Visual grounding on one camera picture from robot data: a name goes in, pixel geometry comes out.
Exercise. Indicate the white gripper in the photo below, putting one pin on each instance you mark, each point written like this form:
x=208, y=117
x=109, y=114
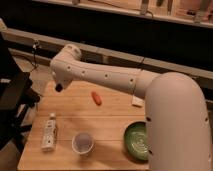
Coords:
x=61, y=83

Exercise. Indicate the white eraser block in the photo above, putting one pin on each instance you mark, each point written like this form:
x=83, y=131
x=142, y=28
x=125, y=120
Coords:
x=138, y=102

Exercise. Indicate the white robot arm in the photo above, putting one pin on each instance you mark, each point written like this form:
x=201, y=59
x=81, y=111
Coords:
x=177, y=120

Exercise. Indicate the green ceramic plate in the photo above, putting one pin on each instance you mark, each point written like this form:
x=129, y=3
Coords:
x=135, y=141

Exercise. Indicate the orange carrot toy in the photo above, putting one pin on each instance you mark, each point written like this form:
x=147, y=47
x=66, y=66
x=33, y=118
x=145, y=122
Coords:
x=96, y=98

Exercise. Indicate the black chair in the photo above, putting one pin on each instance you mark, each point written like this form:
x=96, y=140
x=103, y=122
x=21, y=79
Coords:
x=16, y=96

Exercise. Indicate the white tube bottle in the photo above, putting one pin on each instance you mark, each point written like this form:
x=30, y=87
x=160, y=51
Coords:
x=49, y=133

